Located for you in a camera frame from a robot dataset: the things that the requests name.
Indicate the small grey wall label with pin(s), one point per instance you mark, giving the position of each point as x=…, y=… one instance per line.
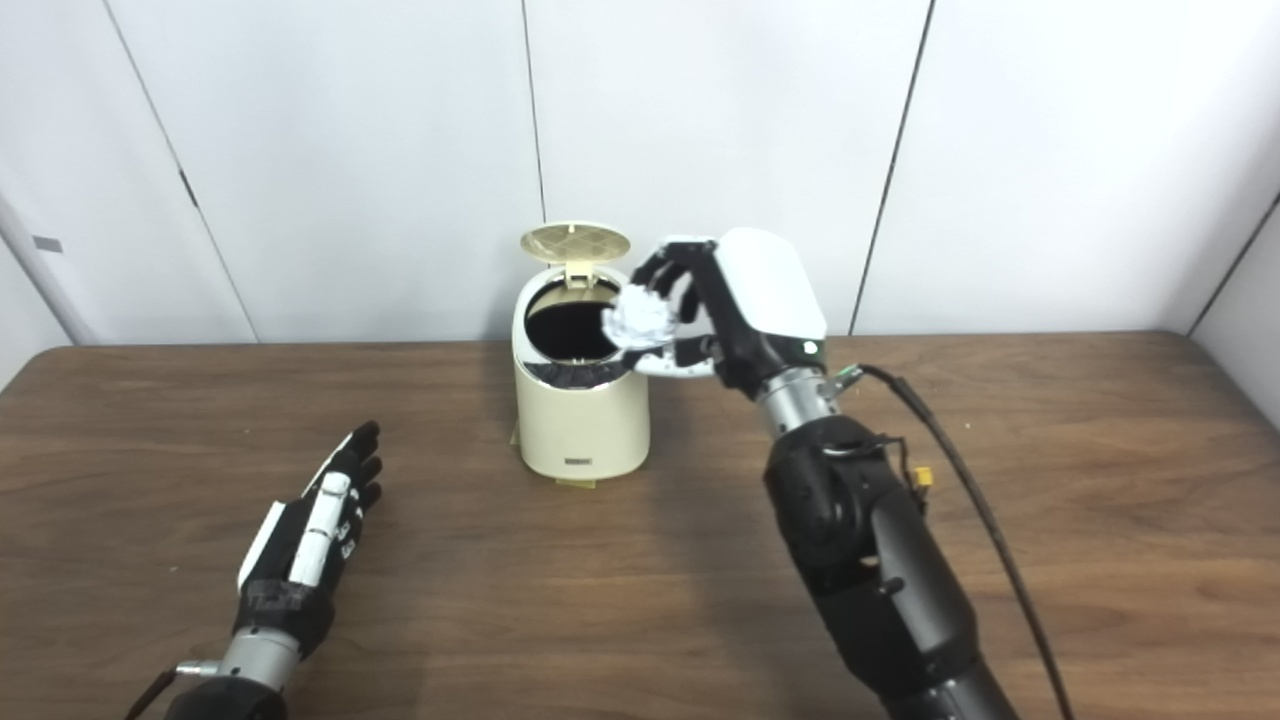
x=47, y=244

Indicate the white paper ball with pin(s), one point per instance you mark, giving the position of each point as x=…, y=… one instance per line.
x=640, y=318

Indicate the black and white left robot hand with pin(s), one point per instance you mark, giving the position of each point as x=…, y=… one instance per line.
x=290, y=560

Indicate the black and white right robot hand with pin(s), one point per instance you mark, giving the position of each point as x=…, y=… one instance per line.
x=770, y=290

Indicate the cream-colored lidded trash bin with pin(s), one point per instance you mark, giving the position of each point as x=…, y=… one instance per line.
x=580, y=430

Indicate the yellow tape piece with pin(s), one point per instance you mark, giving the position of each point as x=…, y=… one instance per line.
x=576, y=483

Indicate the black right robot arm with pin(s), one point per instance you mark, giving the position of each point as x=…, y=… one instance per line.
x=870, y=560

